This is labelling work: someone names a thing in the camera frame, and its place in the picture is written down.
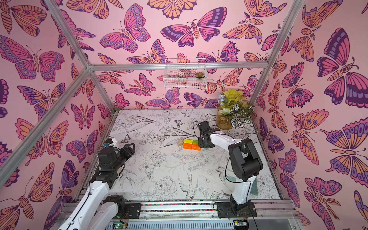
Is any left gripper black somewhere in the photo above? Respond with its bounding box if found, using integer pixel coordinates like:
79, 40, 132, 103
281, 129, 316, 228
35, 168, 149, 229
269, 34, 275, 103
112, 142, 135, 172

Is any orange long rectangular block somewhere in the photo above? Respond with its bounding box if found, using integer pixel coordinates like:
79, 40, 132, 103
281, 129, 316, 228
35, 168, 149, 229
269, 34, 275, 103
192, 144, 201, 151

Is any yellow block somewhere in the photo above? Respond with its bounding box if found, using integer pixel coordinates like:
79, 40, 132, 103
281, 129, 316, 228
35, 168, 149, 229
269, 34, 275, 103
184, 139, 193, 145

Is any orange small block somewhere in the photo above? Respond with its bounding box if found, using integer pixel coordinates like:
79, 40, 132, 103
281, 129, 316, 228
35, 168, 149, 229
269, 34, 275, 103
183, 143, 193, 150

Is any natural wood triangle block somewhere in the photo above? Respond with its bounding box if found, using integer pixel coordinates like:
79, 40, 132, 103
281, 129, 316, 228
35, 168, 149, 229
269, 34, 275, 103
177, 139, 184, 147

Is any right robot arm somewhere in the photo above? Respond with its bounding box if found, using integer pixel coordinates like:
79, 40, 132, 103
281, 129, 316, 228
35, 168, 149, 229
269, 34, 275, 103
197, 121, 263, 209

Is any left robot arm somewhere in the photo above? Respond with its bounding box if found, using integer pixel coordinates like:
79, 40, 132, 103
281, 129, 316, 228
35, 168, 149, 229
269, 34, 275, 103
59, 143, 136, 230

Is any amber glass vase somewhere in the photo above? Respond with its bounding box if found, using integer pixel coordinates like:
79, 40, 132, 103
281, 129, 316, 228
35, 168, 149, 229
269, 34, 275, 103
216, 105, 232, 130

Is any artificial plant bouquet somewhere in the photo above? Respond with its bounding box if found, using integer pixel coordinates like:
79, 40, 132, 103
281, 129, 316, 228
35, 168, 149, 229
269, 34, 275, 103
218, 90, 255, 128

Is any small succulent in basket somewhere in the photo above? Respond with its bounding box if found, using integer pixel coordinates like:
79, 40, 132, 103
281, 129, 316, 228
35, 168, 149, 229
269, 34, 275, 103
195, 72, 205, 78

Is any green circuit board left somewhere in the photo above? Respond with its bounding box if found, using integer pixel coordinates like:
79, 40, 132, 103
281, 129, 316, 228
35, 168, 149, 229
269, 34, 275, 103
112, 222, 127, 230

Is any green circuit board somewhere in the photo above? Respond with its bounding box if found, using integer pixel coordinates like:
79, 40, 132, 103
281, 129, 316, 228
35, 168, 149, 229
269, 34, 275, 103
112, 222, 127, 230
233, 220, 249, 230

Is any green circuit board right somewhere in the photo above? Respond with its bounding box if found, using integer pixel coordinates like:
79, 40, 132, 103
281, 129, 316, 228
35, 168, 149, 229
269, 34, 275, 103
233, 220, 249, 230

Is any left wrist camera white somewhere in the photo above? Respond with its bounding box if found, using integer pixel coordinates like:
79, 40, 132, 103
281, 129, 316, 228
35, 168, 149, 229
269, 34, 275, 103
103, 138, 118, 148

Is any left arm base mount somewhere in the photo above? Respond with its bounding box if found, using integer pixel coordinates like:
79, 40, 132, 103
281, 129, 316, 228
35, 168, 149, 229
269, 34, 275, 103
113, 203, 142, 220

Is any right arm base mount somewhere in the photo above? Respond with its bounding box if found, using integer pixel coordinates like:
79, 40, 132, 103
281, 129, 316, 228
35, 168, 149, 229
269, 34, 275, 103
216, 201, 257, 218

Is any white wire basket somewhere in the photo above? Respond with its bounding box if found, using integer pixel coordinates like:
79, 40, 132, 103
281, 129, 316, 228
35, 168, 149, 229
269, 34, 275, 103
163, 57, 208, 90

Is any aluminium frame left diagonal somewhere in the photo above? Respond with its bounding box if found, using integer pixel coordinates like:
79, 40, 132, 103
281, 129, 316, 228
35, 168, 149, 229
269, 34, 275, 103
1, 68, 90, 186

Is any aluminium frame back bar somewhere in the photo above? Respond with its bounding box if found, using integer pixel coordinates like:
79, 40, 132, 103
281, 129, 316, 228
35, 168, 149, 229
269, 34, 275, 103
90, 62, 268, 71

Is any aluminium front rail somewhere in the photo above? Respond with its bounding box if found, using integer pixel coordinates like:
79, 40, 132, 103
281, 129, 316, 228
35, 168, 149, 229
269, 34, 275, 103
57, 199, 297, 222

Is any aluminium frame right post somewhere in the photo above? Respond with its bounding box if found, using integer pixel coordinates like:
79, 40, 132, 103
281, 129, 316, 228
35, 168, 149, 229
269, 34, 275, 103
249, 0, 305, 106

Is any aluminium frame post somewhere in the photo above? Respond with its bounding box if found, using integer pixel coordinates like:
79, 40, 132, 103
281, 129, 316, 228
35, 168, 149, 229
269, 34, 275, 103
249, 0, 305, 106
45, 0, 115, 113

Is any aluminium frame left post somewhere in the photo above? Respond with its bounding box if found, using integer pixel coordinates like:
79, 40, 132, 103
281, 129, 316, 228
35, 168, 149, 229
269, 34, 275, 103
45, 0, 115, 113

